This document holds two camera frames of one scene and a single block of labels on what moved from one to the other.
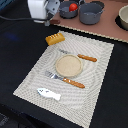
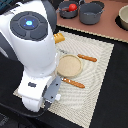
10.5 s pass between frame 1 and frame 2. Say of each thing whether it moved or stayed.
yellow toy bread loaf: stayed
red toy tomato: stayed
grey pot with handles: stayed
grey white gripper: moved
